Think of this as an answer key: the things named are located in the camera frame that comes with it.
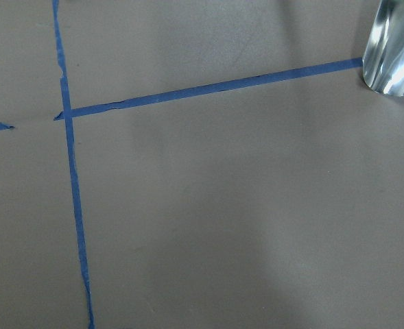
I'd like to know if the metal scoop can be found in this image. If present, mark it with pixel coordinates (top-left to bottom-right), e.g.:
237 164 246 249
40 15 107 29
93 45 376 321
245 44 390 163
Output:
362 1 404 97

